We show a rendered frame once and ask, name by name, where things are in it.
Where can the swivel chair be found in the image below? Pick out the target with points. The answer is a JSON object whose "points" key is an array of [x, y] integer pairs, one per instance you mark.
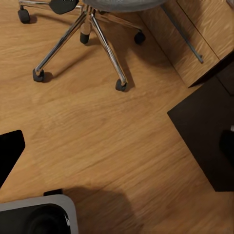
{"points": [[89, 13]]}

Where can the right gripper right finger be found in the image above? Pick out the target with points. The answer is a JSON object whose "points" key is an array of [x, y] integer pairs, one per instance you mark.
{"points": [[226, 145]]}

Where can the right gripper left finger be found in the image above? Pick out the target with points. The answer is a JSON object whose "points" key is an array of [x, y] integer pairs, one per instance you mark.
{"points": [[12, 145]]}

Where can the cabinet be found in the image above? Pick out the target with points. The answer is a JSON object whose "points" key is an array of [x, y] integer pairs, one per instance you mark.
{"points": [[200, 119], [197, 36]]}

